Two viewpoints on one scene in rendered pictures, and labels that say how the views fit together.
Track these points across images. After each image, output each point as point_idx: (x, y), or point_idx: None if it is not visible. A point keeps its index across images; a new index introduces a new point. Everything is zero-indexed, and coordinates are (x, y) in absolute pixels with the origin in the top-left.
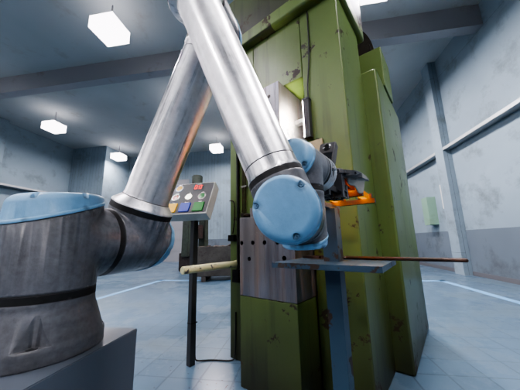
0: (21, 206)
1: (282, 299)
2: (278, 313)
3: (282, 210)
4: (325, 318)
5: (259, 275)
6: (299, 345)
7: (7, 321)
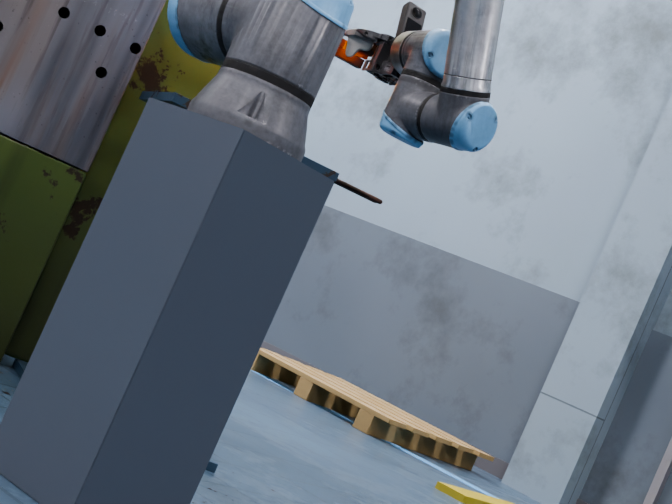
0: (345, 9)
1: (55, 151)
2: (28, 175)
3: (480, 128)
4: (75, 216)
5: (13, 77)
6: (52, 246)
7: (304, 116)
